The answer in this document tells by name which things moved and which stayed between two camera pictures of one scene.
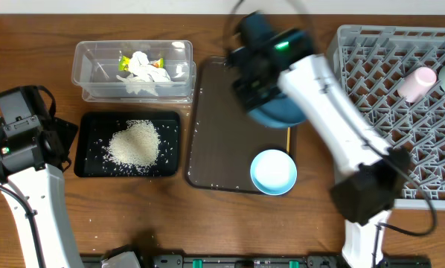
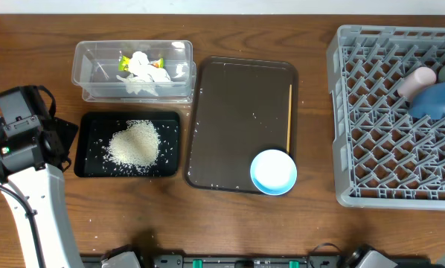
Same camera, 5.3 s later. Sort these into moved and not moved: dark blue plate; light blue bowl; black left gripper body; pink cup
Moved: dark blue plate
Not moved: pink cup; light blue bowl; black left gripper body
